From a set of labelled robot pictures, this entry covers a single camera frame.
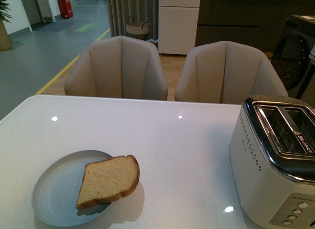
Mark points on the brown bread slice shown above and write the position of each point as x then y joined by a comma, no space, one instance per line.
108,181

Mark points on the grey round plate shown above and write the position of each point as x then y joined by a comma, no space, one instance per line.
55,194

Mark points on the beige left chair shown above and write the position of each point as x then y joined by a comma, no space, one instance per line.
118,67

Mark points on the beige chair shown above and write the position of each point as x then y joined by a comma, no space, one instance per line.
227,72
118,67

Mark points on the beige right chair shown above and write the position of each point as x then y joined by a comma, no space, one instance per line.
227,72

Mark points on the white cabinet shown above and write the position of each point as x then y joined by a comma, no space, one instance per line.
177,25

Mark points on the grey curtain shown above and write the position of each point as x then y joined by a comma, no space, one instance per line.
141,10

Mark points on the silver two-slot toaster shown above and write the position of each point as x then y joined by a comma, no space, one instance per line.
272,154

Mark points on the dark drawer counter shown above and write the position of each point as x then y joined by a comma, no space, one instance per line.
256,23

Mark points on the dark washing machine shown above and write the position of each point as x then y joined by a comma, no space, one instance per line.
292,57

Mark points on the potted green plant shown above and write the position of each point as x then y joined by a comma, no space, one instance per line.
5,42

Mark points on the woven basket with handles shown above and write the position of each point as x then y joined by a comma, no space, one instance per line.
137,29

